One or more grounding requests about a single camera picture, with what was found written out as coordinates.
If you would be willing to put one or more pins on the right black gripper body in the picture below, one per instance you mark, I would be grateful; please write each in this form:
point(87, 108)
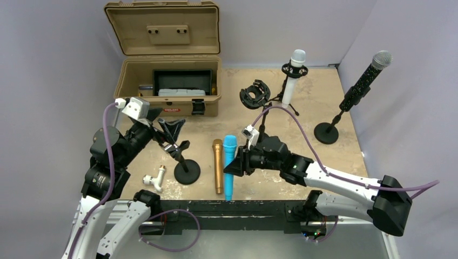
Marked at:
point(254, 159)

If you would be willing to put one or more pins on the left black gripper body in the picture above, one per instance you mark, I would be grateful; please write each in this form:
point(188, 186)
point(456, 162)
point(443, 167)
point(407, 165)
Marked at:
point(140, 134)

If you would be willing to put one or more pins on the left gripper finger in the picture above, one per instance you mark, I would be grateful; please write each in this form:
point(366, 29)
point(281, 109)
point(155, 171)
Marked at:
point(171, 130)
point(149, 115)

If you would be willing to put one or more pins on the blue microphone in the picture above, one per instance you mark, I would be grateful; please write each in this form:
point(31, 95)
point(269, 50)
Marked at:
point(230, 147)

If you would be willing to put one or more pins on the gold microphone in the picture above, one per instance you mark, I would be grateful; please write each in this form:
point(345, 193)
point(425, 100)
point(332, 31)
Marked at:
point(217, 147)

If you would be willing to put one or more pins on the black round-base clip stand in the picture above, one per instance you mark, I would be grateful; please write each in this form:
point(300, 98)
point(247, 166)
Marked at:
point(187, 171)

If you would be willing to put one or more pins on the black shock-mount desk stand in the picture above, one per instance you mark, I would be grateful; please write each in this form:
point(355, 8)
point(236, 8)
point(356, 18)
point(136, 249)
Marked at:
point(255, 96)

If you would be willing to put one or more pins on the white microphone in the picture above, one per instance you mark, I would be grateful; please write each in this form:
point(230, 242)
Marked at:
point(297, 61)

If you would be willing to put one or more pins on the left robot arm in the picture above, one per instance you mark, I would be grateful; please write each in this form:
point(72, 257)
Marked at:
point(111, 154)

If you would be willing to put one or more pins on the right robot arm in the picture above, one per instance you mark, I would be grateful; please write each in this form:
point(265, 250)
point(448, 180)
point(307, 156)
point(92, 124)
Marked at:
point(383, 202)

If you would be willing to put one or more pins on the black round-base tilted stand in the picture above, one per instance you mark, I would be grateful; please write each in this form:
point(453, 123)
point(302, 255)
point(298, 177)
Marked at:
point(327, 133)

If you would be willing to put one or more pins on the black speckled microphone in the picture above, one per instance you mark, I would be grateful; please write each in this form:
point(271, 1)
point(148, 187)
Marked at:
point(352, 97)

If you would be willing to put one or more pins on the grey plastic organizer case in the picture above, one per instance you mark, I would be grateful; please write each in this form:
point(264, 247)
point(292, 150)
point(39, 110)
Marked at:
point(180, 92)

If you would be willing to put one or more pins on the metal tool in toolbox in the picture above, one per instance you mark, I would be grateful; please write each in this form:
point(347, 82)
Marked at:
point(146, 87)

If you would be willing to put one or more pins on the white pvc pipe fitting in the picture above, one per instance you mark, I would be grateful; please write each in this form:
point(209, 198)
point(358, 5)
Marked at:
point(157, 181)

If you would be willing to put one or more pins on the tan plastic toolbox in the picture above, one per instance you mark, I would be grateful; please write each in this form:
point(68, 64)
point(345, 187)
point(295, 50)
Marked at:
point(167, 35)

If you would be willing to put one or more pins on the black toolbox tray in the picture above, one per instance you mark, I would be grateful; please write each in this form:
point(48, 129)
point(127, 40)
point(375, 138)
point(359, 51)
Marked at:
point(193, 79)

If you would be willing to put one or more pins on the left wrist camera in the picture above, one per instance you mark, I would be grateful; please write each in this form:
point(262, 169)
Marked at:
point(136, 109)

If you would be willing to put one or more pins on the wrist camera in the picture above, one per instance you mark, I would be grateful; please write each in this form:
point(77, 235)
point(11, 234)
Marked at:
point(252, 135)
point(136, 109)

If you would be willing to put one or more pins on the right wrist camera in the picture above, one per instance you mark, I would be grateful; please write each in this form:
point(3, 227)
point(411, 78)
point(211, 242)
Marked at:
point(252, 135)

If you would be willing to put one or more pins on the black mounting rail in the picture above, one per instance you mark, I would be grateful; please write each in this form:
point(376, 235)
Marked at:
point(288, 216)

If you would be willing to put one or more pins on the black tripod shock-mount stand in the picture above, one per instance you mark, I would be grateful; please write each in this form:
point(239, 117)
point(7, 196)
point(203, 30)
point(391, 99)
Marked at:
point(278, 97)

